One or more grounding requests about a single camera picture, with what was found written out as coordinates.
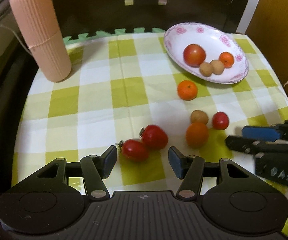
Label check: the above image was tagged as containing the orange tangerine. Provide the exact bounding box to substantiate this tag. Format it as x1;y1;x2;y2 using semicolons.
177;80;198;101
219;51;234;68
185;122;209;148

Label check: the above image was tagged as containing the red cherry tomato with stem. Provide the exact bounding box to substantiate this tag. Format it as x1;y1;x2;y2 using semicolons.
117;139;149;161

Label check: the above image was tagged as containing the small red cherry tomato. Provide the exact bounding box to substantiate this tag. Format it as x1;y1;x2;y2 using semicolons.
212;112;229;130

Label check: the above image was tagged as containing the brown longan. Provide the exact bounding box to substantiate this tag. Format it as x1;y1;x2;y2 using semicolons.
210;60;225;75
190;110;209;125
199;62;213;77

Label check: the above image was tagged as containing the brown longan front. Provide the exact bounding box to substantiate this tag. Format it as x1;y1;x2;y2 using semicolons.
199;62;213;77

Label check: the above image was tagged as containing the orange tangerine front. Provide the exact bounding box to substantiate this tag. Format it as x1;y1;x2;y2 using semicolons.
219;51;234;68

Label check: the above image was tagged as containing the large red tomato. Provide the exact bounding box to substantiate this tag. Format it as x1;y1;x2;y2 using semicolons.
183;44;206;67

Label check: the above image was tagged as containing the green checked tablecloth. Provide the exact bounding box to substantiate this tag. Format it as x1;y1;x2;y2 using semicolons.
11;31;288;239

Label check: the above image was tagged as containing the white floral plate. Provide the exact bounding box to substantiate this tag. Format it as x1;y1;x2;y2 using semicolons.
164;22;249;84

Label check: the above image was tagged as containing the green foam mat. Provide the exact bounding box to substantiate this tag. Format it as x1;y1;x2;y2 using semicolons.
63;27;165;46

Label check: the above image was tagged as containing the dark wooden cabinet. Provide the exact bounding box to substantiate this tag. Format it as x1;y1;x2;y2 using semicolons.
53;0;248;38

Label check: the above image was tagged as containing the pink ribbed cylinder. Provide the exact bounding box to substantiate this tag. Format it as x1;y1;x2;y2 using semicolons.
9;0;72;82

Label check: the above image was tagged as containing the white charging cable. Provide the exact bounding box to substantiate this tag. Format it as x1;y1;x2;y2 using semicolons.
0;22;32;55

